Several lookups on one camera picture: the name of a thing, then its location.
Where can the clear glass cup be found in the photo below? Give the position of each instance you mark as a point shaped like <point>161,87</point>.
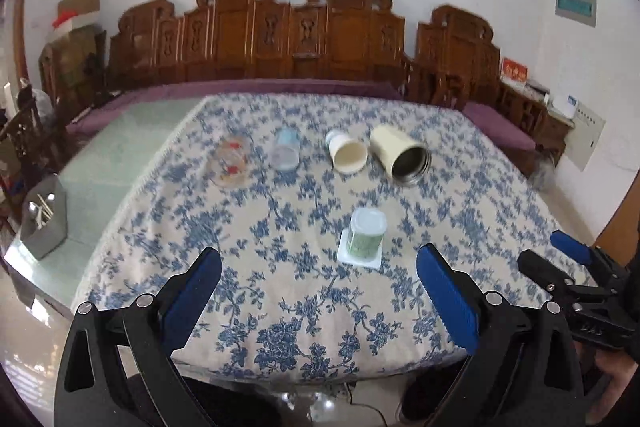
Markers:
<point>230,161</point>

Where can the carved wooden sofa bench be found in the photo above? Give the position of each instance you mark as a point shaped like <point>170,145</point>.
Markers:
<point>260,37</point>

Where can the clear blue plastic cup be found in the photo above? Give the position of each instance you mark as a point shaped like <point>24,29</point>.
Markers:
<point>286,151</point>

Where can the red box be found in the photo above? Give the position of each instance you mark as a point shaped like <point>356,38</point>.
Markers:
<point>514,70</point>

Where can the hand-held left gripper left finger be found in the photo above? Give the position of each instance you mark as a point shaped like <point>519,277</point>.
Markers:
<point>191,296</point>

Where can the blue floral tablecloth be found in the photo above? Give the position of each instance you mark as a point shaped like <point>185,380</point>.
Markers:
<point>320,307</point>

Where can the purple seat cushion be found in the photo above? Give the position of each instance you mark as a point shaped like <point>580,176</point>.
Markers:
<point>240,88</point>
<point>497,127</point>

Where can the cardboard box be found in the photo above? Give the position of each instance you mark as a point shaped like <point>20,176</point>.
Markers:
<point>77,3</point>

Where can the white router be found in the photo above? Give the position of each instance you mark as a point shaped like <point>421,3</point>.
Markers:
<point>566,104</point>

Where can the grey wall panel box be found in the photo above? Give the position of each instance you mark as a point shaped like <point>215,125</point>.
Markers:
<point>576,6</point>

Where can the green and white cup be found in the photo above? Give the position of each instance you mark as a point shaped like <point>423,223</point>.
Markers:
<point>367,232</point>

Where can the wooden chair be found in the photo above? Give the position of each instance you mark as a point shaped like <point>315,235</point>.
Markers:
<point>27,132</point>

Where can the cream steel-lined cup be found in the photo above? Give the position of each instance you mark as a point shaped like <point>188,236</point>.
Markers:
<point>400,152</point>

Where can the wooden side table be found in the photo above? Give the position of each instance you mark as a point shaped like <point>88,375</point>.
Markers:
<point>535,114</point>

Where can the grey metal utensil box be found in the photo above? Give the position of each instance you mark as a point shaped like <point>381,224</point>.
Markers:
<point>42,222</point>

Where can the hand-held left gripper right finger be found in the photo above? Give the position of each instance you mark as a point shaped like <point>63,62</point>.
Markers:
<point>445,297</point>

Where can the white square coaster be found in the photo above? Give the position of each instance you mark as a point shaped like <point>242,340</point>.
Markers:
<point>357,258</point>

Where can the carved wooden armchair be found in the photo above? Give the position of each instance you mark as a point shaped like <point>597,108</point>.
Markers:
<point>457,57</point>

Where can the white paper cup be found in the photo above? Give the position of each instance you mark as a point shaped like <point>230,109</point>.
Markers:
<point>346,153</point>

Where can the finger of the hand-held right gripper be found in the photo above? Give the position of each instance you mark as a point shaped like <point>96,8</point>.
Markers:
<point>542,269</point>
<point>570,244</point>

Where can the beige wall fuse box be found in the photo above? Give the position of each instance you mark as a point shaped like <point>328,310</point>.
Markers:
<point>586,134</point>

